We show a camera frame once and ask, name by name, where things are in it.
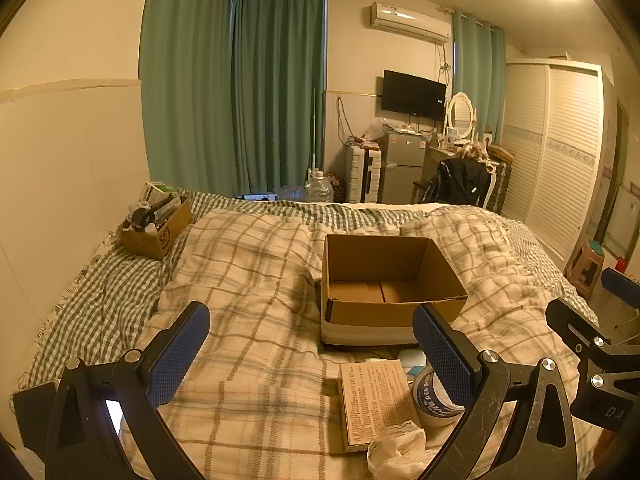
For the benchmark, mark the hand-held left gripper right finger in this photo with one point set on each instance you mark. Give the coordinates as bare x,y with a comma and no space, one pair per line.
442,355

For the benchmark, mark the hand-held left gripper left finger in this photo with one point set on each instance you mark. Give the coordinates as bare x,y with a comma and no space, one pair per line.
180,350

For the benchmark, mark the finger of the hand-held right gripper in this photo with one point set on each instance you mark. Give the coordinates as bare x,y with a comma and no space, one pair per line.
622,285
572,325

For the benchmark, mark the light blue white small packet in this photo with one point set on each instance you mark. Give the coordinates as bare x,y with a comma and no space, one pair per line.
411,362

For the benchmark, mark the cotton swab jar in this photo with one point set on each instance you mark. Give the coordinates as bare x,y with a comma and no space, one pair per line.
430,402

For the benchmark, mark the small printed paper box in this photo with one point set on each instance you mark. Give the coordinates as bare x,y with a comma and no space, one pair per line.
375,400

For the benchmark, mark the red bottle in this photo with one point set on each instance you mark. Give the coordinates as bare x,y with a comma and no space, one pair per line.
622,263

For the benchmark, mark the plastic stool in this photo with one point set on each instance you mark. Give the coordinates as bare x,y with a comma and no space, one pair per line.
585,267

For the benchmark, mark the plaid blanket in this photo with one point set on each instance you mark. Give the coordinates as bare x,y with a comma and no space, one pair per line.
250,310

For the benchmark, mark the green checkered bed sheet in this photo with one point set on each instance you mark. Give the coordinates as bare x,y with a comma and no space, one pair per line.
100,290

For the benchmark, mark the small cardboard box with clutter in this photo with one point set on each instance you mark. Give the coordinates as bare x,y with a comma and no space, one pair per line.
160,237

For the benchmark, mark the white slatted wardrobe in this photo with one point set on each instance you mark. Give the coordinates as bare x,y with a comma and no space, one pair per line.
560,160

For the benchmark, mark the black jacket on chair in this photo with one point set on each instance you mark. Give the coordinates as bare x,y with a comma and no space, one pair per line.
462,180

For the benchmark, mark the grey small fridge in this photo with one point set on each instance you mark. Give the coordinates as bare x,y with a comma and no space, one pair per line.
402,167

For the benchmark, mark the white ribbed suitcase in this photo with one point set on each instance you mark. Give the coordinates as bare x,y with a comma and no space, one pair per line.
361,175

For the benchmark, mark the large clear water bottle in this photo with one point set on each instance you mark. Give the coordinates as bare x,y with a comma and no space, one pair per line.
319,191

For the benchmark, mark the white oval mirror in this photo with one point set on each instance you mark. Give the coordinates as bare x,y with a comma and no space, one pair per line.
461,112

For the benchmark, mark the light green narrow curtain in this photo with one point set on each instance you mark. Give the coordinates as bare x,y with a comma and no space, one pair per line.
475,75

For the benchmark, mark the white pole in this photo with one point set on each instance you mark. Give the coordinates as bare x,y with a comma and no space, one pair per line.
313,130

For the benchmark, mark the wide green curtain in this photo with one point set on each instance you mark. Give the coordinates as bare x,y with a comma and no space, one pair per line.
185,85

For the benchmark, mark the green corner curtain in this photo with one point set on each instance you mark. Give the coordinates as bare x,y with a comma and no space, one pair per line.
280,95

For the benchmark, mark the white air conditioner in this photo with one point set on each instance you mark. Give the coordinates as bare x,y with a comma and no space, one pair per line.
407,22

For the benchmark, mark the black wall television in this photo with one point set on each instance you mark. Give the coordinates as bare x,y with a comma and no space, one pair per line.
412,94

